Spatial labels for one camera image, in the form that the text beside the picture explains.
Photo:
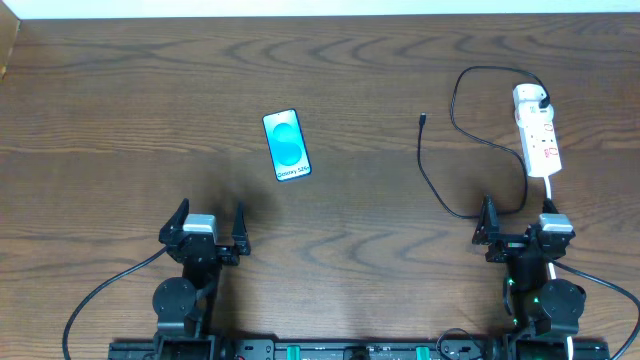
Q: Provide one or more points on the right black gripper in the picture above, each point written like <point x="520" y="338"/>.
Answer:
<point x="522" y="240"/>

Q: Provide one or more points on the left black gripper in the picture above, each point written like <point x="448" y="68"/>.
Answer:
<point x="204" y="248"/>

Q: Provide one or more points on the blue Galaxy smartphone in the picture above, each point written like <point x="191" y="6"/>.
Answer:
<point x="286" y="144"/>

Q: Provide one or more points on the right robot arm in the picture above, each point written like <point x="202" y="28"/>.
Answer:
<point x="546" y="309"/>

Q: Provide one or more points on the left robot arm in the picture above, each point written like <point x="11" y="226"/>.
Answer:
<point x="184" y="304"/>

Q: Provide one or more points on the white USB charger plug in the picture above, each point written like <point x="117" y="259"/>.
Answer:
<point x="534" y="95"/>

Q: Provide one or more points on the white power strip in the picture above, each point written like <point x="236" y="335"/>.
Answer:
<point x="539" y="144"/>

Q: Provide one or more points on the cardboard box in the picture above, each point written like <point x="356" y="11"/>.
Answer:
<point x="9" y="28"/>

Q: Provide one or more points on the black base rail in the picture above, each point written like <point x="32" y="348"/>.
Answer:
<point x="350" y="350"/>

